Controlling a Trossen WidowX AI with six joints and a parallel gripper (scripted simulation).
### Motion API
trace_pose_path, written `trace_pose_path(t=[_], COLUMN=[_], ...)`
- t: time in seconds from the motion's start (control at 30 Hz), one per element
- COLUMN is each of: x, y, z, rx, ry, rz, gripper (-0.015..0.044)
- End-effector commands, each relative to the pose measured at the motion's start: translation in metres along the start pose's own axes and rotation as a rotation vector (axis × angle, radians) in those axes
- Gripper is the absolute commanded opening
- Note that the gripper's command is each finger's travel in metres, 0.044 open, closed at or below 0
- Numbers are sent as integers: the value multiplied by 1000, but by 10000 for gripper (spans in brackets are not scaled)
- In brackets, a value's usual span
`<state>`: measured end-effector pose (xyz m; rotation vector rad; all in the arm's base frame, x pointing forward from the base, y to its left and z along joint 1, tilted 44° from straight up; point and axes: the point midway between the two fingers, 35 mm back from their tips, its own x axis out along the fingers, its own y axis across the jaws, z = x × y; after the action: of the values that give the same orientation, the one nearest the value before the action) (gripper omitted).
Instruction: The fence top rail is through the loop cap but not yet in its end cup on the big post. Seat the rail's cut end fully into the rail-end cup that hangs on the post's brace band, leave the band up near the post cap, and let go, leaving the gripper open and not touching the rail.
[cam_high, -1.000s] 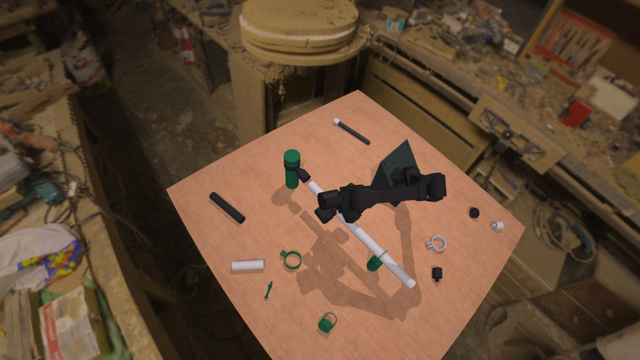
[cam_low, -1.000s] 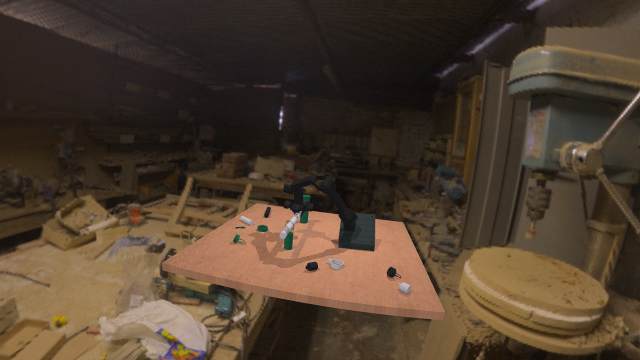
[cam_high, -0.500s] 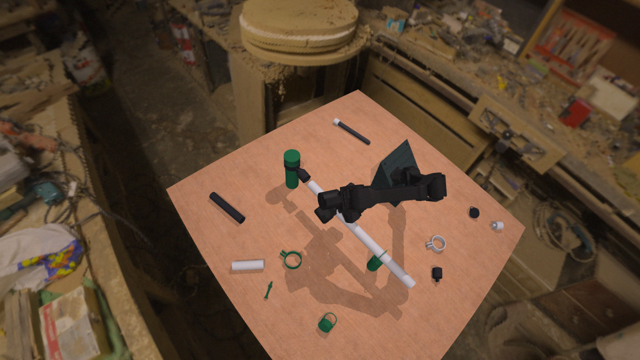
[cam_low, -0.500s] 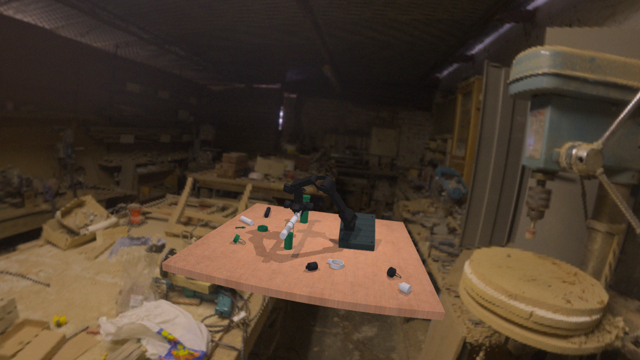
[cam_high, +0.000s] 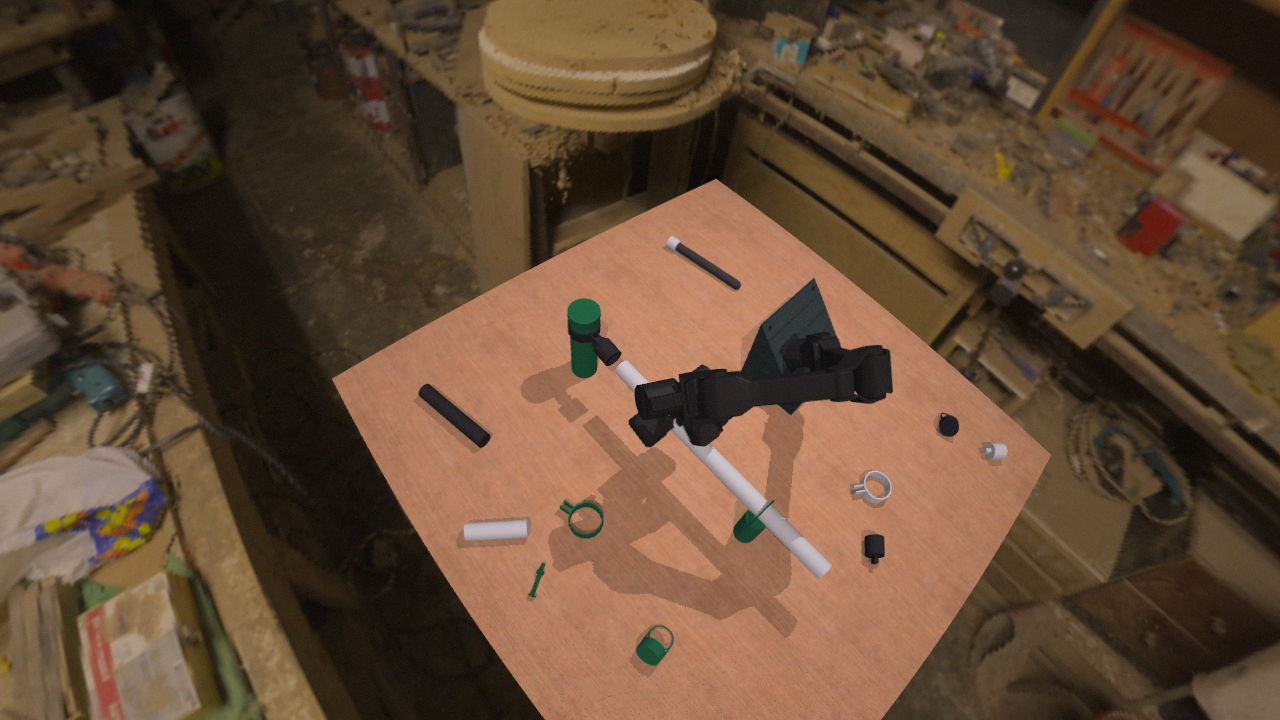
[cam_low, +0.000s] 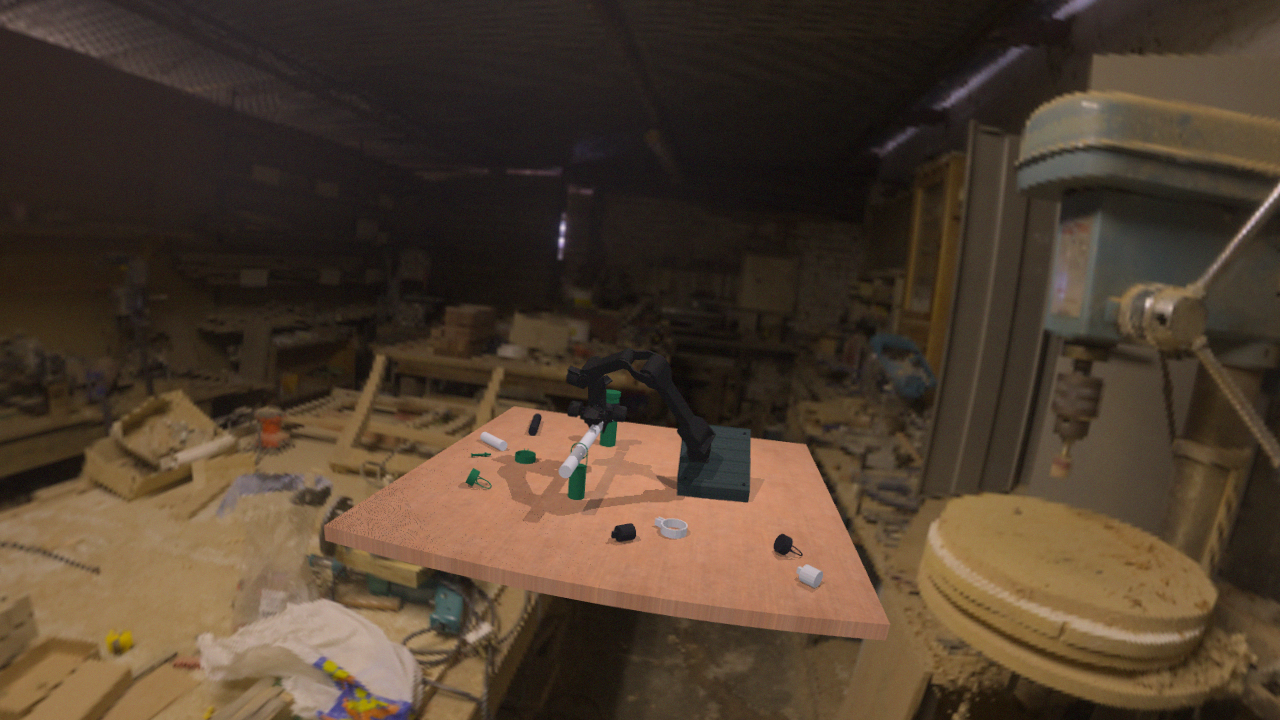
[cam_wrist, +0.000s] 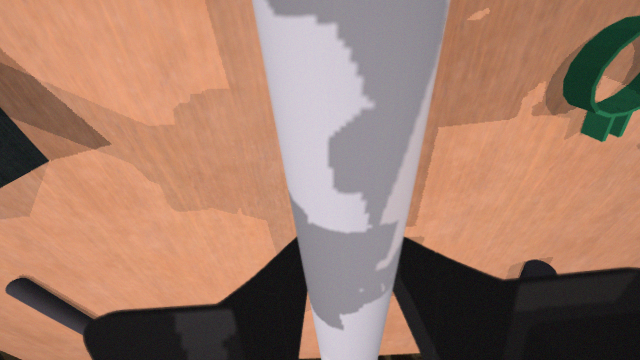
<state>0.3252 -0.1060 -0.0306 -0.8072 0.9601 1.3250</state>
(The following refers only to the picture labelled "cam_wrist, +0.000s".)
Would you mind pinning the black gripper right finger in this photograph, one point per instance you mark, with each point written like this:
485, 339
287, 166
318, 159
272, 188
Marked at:
456, 312

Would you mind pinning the white metal pipe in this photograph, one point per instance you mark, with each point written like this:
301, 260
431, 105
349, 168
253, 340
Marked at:
350, 83

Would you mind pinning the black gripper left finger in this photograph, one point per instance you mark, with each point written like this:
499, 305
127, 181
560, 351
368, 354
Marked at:
261, 320

